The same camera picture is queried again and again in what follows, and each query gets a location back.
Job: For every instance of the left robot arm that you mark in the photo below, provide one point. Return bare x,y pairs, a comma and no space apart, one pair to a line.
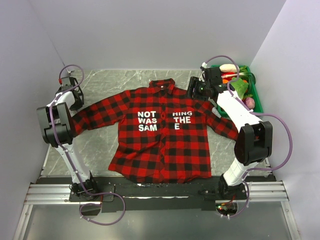
58,130

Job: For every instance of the red black plaid shirt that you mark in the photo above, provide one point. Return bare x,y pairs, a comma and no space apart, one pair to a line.
162,133

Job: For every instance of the white green onion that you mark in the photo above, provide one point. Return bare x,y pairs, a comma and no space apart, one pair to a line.
234,74

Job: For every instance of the aluminium frame rail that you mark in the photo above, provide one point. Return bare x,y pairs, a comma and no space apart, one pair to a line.
60,194

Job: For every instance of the white potato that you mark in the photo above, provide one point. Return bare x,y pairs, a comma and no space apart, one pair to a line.
228,68

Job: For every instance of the purple onion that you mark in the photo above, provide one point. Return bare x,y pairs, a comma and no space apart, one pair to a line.
250,103

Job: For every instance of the green white cabbage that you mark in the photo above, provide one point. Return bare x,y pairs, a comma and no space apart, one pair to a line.
240,86

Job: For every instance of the small circuit board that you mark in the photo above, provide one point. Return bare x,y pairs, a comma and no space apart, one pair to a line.
225,209

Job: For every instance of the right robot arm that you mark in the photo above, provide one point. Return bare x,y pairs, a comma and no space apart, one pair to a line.
254,141

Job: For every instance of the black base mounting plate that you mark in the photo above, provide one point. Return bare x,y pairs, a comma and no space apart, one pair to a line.
122,194

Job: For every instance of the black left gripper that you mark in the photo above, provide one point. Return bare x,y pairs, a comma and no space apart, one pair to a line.
78,105

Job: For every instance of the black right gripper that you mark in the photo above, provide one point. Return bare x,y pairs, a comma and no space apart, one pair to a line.
193,84

